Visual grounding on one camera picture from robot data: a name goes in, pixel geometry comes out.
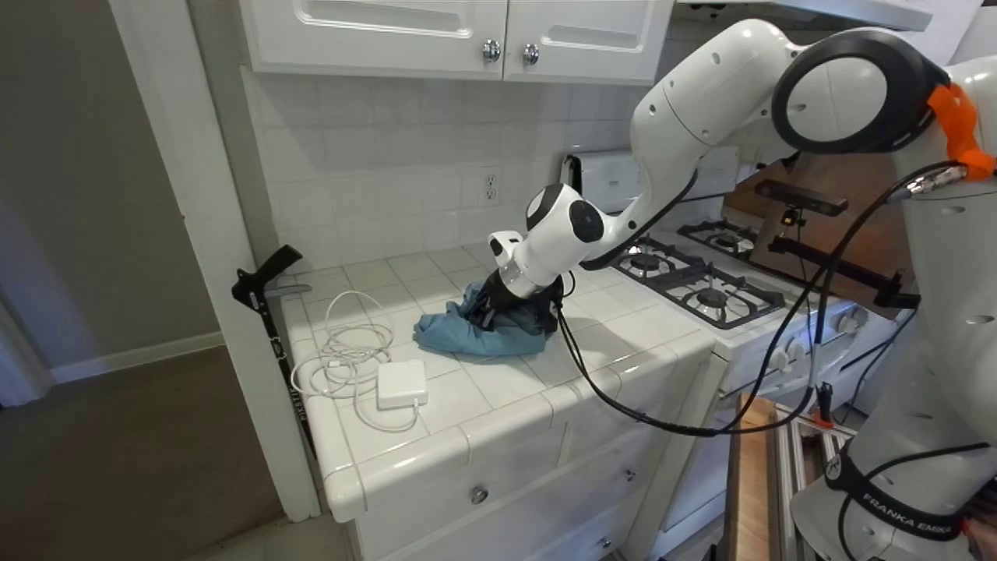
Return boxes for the black clamp mount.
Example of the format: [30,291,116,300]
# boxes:
[226,242,315,439]

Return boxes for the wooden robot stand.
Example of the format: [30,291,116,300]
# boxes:
[721,398,774,561]

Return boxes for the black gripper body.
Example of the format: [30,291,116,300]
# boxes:
[465,276,563,333]

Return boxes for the white charger cable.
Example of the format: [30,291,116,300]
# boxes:
[286,286,423,437]

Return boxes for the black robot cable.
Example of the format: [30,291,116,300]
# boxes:
[555,159,968,439]

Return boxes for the blue pillow case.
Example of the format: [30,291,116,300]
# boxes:
[414,304,557,361]

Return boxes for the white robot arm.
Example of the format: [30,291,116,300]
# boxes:
[469,18,997,561]

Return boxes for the white gas stove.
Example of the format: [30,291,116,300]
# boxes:
[615,148,896,426]

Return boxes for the white lower cabinet drawers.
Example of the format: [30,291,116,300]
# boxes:
[328,348,721,561]

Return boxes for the white power adapter brick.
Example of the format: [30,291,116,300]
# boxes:
[377,360,428,413]

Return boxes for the white upper cabinet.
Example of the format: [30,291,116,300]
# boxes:
[239,0,673,85]

